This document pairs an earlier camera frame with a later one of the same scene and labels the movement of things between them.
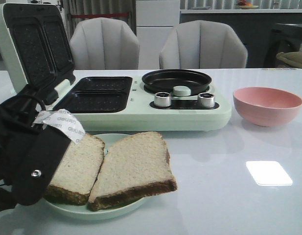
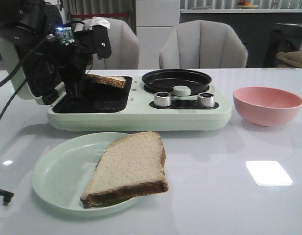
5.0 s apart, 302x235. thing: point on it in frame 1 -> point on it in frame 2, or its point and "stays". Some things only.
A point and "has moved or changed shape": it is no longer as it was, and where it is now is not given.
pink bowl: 266,106 stays
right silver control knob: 206,100 stays
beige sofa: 297,58 stays
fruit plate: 243,4 stays
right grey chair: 202,44 stays
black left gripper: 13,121 -> 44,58
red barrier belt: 99,15 stays
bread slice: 77,171 -> 114,81
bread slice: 134,167 has moved or changed shape
